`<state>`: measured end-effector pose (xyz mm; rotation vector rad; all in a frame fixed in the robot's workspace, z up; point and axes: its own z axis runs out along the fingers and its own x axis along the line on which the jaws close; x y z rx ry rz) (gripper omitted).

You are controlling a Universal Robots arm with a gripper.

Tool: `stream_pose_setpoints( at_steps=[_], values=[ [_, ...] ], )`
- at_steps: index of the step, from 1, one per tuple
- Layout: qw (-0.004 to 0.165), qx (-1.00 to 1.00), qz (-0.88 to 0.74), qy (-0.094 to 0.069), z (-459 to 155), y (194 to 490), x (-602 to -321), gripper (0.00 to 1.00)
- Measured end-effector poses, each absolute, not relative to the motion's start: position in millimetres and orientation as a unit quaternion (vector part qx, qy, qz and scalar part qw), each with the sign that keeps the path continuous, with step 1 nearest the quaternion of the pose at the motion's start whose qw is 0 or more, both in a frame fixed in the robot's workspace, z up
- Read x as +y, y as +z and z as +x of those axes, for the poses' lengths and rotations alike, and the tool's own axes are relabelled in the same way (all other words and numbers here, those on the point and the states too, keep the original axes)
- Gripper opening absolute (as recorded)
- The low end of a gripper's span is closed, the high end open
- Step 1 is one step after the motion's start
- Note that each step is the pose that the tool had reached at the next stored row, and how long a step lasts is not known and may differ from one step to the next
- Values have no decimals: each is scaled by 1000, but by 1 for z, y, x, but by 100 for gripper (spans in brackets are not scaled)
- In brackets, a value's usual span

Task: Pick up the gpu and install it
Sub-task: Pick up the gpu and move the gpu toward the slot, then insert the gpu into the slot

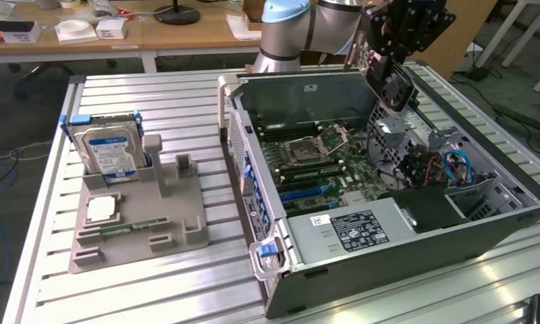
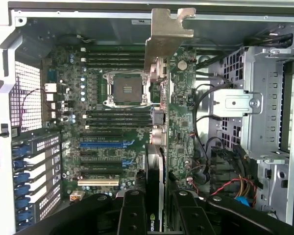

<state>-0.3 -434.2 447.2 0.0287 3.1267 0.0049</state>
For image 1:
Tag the bare green RAM stick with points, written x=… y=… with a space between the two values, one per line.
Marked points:
x=116 y=230

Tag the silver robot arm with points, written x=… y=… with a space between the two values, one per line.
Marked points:
x=288 y=33

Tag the white block with round hole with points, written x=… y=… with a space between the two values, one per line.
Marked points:
x=75 y=33

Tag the wooden cabinet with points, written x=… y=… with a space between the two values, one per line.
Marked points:
x=468 y=27

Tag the black lamp base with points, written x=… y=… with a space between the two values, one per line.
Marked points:
x=177 y=17

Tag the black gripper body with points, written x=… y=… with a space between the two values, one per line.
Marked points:
x=404 y=23

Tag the black graphics card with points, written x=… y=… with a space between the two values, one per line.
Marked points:
x=393 y=87

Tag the white box with black lid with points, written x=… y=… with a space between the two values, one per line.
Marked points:
x=19 y=35

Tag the blue expansion slot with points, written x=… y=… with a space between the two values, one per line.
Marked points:
x=305 y=193

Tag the grey power supply unit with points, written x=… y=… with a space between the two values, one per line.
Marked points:
x=314 y=243

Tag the brown cardboard box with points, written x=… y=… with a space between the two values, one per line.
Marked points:
x=252 y=6

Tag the metal disk bay cage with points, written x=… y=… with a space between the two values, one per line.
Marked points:
x=386 y=135

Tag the dark grey PC case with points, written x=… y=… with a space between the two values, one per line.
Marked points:
x=386 y=270

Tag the dark RAM stick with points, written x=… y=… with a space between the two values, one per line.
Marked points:
x=310 y=172

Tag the black floor adapter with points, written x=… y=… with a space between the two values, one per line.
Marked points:
x=476 y=72

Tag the grey parts rack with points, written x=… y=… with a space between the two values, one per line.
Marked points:
x=134 y=209

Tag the wooden desk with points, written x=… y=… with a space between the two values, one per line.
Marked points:
x=184 y=37

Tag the white table frame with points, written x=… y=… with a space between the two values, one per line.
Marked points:
x=498 y=35

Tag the green motherboard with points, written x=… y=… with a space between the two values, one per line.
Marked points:
x=354 y=168

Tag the silver CPU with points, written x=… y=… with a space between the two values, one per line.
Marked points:
x=101 y=209

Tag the white labelled box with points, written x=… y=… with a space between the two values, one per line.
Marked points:
x=112 y=30

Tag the white foam stack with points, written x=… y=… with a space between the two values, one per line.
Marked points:
x=242 y=30

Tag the hard disk with blue carrier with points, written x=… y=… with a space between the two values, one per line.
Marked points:
x=107 y=148

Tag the CPU socket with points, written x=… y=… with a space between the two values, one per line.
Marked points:
x=302 y=152

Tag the metal socket cover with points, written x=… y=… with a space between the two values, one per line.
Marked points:
x=332 y=138

